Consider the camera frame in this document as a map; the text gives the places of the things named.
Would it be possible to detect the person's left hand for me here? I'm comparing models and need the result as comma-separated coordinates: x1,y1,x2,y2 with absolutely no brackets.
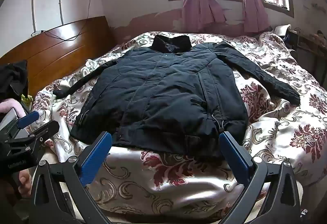
18,170,34,199

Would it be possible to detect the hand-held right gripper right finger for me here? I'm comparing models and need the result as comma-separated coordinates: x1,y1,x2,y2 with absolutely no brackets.
218,131,302,224

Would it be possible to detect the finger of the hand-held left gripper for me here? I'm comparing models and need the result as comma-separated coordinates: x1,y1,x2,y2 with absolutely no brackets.
26,120,60,148
11,111,40,139

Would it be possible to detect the floral satin blanket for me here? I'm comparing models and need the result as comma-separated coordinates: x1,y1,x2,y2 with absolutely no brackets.
32,31,327,224

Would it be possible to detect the dark wooden side furniture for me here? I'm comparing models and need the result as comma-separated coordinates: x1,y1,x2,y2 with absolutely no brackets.
287,29,327,83

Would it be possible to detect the white cloth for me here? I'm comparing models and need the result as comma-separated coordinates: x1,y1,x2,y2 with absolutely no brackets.
274,24,292,37

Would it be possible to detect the black cable on headboard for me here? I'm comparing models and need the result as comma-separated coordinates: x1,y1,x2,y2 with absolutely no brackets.
40,29,83,42

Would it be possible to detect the black padded jacket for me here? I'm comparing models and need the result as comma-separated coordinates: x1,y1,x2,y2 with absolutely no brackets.
52,34,301,161

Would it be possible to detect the wooden headboard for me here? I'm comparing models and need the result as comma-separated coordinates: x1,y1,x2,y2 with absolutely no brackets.
0,16,114,99

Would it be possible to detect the white box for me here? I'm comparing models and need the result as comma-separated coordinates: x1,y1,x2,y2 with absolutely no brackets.
0,108,29,139

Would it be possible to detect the pink fluffy cloth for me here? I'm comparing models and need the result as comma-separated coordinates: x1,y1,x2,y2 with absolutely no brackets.
0,98,27,119

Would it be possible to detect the dark clothes heap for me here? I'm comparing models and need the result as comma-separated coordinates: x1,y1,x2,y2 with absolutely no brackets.
0,59,29,102

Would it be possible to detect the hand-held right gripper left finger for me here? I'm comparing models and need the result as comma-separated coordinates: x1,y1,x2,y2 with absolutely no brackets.
31,132,113,224

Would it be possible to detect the thin white wall pipe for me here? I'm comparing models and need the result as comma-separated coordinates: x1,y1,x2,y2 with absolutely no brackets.
58,0,65,26

